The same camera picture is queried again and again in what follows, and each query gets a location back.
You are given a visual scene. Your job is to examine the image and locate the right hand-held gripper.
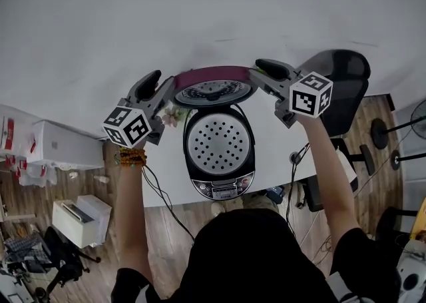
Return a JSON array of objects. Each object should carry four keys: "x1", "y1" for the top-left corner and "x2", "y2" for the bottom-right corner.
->
[{"x1": 248, "y1": 58, "x2": 333, "y2": 129}]

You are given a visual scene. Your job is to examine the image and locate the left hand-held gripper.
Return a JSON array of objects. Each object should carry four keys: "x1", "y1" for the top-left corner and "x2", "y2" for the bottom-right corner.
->
[{"x1": 101, "y1": 69, "x2": 176, "y2": 149}]

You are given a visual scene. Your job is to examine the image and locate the purple rice cooker lid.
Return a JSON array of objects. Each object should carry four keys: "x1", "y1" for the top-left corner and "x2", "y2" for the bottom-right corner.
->
[{"x1": 172, "y1": 65, "x2": 259, "y2": 108}]

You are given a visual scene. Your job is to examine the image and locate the person's left forearm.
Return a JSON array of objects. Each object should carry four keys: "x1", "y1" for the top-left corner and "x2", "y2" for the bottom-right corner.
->
[{"x1": 114, "y1": 141, "x2": 154, "y2": 284}]

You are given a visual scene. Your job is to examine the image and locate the person's right forearm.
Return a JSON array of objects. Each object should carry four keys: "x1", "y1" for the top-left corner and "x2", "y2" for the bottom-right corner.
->
[{"x1": 294, "y1": 117, "x2": 359, "y2": 278}]

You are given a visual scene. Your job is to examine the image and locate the pink green leafy plant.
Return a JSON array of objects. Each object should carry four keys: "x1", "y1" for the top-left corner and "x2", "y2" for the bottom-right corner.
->
[{"x1": 161, "y1": 103, "x2": 194, "y2": 129}]

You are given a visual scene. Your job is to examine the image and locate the white perforated steamer tray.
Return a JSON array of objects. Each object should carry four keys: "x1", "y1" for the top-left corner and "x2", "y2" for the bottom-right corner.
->
[{"x1": 187, "y1": 113, "x2": 251, "y2": 176}]

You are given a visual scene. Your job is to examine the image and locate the white table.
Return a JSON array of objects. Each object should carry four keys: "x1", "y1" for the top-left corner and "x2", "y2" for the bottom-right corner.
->
[{"x1": 141, "y1": 93, "x2": 319, "y2": 209}]

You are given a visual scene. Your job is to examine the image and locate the black mesh office chair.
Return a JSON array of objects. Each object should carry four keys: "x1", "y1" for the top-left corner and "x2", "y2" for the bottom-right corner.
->
[{"x1": 296, "y1": 49, "x2": 377, "y2": 212}]

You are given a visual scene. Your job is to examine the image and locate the white water dispenser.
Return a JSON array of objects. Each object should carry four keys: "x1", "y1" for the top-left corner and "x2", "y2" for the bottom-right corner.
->
[{"x1": 26, "y1": 120, "x2": 107, "y2": 170}]

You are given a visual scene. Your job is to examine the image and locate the black battery pack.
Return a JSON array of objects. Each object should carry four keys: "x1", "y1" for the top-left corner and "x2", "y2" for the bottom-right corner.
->
[{"x1": 266, "y1": 185, "x2": 286, "y2": 204}]

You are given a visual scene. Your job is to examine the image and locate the white cushion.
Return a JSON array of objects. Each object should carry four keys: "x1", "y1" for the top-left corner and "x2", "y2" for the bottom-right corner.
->
[{"x1": 334, "y1": 148, "x2": 359, "y2": 192}]

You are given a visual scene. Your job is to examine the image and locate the black standing fan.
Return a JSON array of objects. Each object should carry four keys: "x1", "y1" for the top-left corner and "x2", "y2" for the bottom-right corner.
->
[{"x1": 370, "y1": 100, "x2": 426, "y2": 150}]

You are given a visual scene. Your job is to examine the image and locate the person's legs olive trousers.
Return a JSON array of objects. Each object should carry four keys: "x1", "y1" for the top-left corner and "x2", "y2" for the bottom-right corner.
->
[{"x1": 241, "y1": 192, "x2": 279, "y2": 212}]

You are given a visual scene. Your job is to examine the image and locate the clear water jug red label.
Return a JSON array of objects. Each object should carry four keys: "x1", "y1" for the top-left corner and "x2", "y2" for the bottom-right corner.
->
[{"x1": 0, "y1": 105, "x2": 44, "y2": 159}]

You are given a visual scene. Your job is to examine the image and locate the black stand round base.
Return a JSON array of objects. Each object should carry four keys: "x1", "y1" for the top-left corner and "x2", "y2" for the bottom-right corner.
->
[{"x1": 389, "y1": 150, "x2": 426, "y2": 171}]

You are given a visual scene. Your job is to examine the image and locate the white box appliance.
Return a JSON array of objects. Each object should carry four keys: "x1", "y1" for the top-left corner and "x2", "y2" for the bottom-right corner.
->
[{"x1": 52, "y1": 194, "x2": 113, "y2": 249}]

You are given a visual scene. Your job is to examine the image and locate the person's torso black shirt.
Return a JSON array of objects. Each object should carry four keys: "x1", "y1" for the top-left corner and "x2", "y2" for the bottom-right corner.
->
[{"x1": 111, "y1": 208, "x2": 403, "y2": 303}]

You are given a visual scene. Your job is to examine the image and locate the black swivel chair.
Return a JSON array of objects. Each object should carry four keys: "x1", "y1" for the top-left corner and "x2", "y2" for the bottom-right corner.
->
[{"x1": 6, "y1": 226, "x2": 101, "y2": 296}]

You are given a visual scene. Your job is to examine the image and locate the plaid cloth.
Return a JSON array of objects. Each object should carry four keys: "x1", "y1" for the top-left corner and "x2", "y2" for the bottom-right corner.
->
[{"x1": 5, "y1": 231, "x2": 44, "y2": 262}]

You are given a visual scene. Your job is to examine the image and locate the yellow wooden table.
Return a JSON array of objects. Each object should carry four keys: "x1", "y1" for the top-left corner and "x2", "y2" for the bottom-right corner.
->
[{"x1": 411, "y1": 196, "x2": 426, "y2": 241}]

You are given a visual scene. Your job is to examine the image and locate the grey white device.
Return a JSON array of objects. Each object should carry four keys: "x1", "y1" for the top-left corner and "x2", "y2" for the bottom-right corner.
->
[{"x1": 395, "y1": 241, "x2": 426, "y2": 303}]

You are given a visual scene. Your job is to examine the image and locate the brown bead bracelet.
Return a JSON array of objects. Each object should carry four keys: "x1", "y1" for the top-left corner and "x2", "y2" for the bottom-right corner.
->
[{"x1": 114, "y1": 147, "x2": 148, "y2": 168}]

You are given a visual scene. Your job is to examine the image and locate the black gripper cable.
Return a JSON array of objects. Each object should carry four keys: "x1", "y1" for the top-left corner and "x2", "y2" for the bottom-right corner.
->
[
  {"x1": 141, "y1": 164, "x2": 196, "y2": 246},
  {"x1": 286, "y1": 143, "x2": 312, "y2": 239}
]

